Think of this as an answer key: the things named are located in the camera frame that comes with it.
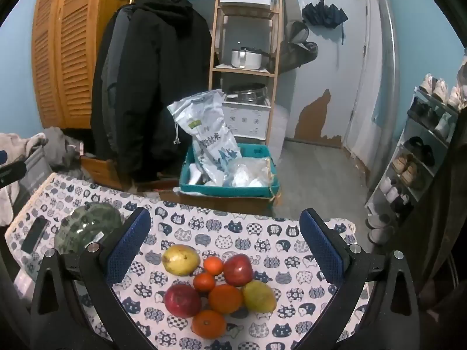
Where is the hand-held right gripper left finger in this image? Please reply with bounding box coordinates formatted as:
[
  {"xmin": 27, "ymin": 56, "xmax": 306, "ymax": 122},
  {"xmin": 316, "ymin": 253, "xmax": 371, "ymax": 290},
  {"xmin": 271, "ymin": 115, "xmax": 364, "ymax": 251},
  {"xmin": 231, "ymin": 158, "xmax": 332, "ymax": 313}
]
[{"xmin": 30, "ymin": 207, "xmax": 161, "ymax": 350}]

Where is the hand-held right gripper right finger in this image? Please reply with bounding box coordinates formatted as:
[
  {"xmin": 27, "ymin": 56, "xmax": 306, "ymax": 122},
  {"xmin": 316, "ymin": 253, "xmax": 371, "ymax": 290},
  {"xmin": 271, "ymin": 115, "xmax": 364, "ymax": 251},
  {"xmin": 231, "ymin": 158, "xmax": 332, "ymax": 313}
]
[{"xmin": 299, "ymin": 208, "xmax": 420, "ymax": 350}]

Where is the green glass bowl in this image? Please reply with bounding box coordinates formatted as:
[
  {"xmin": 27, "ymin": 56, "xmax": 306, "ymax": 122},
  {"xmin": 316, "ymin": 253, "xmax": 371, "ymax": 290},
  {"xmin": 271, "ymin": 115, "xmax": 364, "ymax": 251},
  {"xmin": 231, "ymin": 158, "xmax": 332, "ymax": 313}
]
[{"xmin": 54, "ymin": 201, "xmax": 125, "ymax": 256}]

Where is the yellow pear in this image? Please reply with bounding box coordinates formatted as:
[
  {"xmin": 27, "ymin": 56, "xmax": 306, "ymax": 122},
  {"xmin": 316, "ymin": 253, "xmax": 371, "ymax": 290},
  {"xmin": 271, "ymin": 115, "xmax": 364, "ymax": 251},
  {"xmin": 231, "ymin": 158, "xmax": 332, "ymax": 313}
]
[
  {"xmin": 243, "ymin": 280, "xmax": 277, "ymax": 313},
  {"xmin": 161, "ymin": 244, "xmax": 201, "ymax": 277}
]

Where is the red apple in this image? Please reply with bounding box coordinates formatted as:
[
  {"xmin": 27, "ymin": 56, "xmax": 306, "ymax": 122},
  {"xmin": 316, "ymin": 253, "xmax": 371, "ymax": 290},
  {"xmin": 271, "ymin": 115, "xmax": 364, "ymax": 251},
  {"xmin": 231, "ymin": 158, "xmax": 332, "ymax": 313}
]
[
  {"xmin": 223, "ymin": 253, "xmax": 254, "ymax": 287},
  {"xmin": 164, "ymin": 283, "xmax": 202, "ymax": 319}
]

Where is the small tangerine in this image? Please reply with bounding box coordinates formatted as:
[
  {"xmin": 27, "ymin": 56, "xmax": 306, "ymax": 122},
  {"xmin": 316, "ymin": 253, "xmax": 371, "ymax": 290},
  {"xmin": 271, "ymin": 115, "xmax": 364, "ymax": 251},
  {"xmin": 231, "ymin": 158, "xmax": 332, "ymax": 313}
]
[
  {"xmin": 203, "ymin": 256, "xmax": 224, "ymax": 276},
  {"xmin": 193, "ymin": 273, "xmax": 217, "ymax": 293}
]

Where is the orange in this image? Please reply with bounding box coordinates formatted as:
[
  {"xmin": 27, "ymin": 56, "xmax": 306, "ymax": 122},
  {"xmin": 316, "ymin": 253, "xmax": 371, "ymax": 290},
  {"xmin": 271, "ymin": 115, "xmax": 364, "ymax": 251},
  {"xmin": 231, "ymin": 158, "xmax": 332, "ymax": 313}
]
[
  {"xmin": 208, "ymin": 284, "xmax": 244, "ymax": 315},
  {"xmin": 191, "ymin": 310, "xmax": 227, "ymax": 340}
]

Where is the grey laundry basket with clothes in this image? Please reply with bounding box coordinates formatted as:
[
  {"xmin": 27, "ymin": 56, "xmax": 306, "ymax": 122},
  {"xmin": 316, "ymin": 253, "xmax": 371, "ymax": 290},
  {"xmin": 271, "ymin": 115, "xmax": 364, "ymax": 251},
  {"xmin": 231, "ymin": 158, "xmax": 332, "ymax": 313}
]
[{"xmin": 0, "ymin": 132, "xmax": 48, "ymax": 227}]

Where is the grey fabric basket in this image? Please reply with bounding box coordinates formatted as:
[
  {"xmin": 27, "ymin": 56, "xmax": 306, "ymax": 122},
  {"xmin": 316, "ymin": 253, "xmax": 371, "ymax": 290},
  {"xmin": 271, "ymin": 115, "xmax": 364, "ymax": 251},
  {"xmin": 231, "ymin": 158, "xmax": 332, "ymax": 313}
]
[{"xmin": 13, "ymin": 149, "xmax": 53, "ymax": 205}]

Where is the grey clothing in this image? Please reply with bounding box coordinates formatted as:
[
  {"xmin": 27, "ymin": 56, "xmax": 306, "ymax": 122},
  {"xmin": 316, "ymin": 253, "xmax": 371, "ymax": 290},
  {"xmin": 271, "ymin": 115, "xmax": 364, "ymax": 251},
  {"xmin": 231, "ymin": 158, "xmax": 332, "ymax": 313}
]
[{"xmin": 44, "ymin": 127, "xmax": 86, "ymax": 176}]

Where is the black phone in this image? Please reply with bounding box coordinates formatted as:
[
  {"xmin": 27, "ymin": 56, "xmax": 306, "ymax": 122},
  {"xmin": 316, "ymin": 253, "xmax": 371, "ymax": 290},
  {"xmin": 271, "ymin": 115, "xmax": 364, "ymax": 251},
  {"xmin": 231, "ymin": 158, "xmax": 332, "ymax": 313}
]
[{"xmin": 21, "ymin": 217, "xmax": 50, "ymax": 254}]

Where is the wooden drawer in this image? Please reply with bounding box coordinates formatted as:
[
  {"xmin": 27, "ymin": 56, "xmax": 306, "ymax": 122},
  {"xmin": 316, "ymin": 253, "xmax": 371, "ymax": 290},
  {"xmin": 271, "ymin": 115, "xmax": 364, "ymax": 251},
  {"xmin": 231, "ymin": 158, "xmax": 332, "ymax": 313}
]
[{"xmin": 80, "ymin": 155, "xmax": 132, "ymax": 190}]

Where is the cardboard box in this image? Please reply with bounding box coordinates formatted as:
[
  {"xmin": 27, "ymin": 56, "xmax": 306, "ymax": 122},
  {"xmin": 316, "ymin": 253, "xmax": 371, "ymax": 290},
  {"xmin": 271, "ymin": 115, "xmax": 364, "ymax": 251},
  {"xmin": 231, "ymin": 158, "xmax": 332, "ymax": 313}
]
[{"xmin": 158, "ymin": 186, "xmax": 281, "ymax": 217}]

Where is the teal plastic basket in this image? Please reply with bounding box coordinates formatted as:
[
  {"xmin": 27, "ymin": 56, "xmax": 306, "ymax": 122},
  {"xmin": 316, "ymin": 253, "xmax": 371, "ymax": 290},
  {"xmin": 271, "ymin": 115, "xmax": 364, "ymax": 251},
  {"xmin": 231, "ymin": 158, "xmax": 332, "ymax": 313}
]
[{"xmin": 179, "ymin": 143, "xmax": 281, "ymax": 197}]

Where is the clear plastic bag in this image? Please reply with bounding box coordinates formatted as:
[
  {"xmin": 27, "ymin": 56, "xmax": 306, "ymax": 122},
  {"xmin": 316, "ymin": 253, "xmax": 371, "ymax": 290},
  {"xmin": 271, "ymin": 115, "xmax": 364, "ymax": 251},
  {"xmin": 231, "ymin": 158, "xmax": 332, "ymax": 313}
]
[{"xmin": 222, "ymin": 157, "xmax": 274, "ymax": 189}]

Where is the shoe rack with shoes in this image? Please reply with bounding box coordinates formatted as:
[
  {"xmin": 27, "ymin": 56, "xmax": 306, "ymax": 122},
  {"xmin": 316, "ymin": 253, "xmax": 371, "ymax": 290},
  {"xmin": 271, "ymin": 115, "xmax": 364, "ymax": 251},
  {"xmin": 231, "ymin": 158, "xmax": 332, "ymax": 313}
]
[{"xmin": 367, "ymin": 73, "xmax": 467, "ymax": 245}]

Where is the dark cloth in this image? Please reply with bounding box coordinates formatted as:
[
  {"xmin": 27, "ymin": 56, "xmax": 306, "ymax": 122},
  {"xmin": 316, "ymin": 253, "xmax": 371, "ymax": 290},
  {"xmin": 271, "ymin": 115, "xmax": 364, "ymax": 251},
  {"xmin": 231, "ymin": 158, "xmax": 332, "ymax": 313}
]
[{"xmin": 412, "ymin": 124, "xmax": 467, "ymax": 321}]

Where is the grey jacket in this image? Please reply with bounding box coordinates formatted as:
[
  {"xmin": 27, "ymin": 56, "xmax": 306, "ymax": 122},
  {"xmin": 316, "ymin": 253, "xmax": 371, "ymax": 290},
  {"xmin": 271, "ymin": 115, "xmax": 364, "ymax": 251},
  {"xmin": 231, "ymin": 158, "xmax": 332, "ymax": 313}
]
[{"xmin": 97, "ymin": 5, "xmax": 137, "ymax": 176}]

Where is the wooden louvered wardrobe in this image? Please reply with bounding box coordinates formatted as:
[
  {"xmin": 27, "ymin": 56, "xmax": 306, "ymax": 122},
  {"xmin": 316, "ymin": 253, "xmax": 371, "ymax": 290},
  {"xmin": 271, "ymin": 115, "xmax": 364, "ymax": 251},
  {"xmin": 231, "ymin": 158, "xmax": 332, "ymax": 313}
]
[{"xmin": 31, "ymin": 0, "xmax": 141, "ymax": 130}]

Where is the white rice bag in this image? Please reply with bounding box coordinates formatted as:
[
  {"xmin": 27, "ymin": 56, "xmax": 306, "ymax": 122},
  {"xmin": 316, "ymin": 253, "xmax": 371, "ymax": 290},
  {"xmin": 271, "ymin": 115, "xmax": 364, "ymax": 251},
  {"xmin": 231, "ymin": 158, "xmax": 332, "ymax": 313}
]
[{"xmin": 167, "ymin": 89, "xmax": 241, "ymax": 186}]

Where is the white storage box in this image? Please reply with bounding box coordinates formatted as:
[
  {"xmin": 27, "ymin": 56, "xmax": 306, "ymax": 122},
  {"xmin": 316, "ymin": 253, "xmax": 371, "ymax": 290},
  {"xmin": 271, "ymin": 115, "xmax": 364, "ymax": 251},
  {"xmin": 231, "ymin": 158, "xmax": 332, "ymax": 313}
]
[{"xmin": 222, "ymin": 97, "xmax": 272, "ymax": 139}]

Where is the grey shoe rack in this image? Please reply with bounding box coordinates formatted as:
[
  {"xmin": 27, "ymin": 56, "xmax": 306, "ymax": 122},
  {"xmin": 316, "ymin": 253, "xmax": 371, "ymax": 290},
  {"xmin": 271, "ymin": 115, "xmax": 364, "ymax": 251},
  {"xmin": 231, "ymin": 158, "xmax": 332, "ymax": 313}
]
[{"xmin": 365, "ymin": 85, "xmax": 467, "ymax": 245}]

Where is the black coat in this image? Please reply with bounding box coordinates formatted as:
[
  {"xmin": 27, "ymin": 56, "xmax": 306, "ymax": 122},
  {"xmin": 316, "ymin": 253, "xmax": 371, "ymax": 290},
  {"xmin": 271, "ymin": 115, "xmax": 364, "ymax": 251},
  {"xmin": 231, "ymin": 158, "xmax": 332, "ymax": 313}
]
[{"xmin": 91, "ymin": 0, "xmax": 213, "ymax": 183}]

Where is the steel pot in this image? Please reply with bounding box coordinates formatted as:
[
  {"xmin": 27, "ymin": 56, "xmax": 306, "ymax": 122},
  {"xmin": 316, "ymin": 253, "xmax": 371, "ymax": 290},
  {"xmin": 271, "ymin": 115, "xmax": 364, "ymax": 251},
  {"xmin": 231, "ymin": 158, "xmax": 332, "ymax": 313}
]
[{"xmin": 227, "ymin": 83, "xmax": 267, "ymax": 103}]

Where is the white door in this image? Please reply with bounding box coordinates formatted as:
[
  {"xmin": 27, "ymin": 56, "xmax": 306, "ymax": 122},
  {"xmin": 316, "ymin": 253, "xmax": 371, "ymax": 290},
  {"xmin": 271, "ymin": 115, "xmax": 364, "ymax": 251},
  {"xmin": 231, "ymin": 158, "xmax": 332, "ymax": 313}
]
[{"xmin": 283, "ymin": 0, "xmax": 369, "ymax": 150}]

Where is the silver pipe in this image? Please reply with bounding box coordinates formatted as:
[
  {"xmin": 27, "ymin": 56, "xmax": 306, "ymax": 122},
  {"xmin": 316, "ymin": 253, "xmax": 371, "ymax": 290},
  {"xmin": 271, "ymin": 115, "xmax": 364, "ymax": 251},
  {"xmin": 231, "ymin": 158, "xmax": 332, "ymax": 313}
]
[{"xmin": 368, "ymin": 0, "xmax": 398, "ymax": 194}]

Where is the wooden shelf rack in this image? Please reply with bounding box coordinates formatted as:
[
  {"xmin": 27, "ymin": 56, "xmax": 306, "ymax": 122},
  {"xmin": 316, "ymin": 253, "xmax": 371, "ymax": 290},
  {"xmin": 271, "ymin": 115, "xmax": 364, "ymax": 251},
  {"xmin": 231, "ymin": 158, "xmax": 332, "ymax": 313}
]
[{"xmin": 209, "ymin": 0, "xmax": 283, "ymax": 146}]

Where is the hanging dark bag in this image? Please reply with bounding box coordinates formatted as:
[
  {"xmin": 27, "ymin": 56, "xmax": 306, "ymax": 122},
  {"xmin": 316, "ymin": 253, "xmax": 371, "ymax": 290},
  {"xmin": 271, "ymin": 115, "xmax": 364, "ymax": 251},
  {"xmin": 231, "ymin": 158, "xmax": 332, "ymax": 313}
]
[{"xmin": 279, "ymin": 21, "xmax": 318, "ymax": 71}]

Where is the white cooking pot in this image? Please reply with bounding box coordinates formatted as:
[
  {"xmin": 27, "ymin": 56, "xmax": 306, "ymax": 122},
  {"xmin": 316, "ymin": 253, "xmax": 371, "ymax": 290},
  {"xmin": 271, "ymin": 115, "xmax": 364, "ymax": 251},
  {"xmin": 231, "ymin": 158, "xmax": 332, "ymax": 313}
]
[{"xmin": 231, "ymin": 47, "xmax": 272, "ymax": 70}]

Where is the dark folded umbrella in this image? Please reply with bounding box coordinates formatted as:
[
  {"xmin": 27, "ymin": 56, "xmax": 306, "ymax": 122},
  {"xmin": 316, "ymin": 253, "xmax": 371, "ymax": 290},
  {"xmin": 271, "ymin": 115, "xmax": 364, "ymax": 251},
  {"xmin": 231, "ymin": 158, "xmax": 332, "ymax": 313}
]
[{"xmin": 302, "ymin": 2, "xmax": 348, "ymax": 46}]

